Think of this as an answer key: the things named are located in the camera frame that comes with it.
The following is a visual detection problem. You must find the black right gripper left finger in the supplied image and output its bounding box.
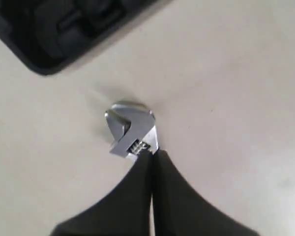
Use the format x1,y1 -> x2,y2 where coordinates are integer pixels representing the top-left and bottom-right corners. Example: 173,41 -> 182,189
51,151 -> 152,236

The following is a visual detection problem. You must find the adjustable wrench black handle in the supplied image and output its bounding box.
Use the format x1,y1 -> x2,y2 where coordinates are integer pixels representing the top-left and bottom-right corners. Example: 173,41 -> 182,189
105,101 -> 159,160

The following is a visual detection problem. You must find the black plastic tool case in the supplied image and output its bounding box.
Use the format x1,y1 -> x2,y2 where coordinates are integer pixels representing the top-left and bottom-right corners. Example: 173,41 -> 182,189
0,0 -> 165,76

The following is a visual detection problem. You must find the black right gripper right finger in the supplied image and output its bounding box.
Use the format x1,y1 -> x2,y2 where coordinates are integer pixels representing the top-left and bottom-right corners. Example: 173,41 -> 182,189
152,150 -> 258,236

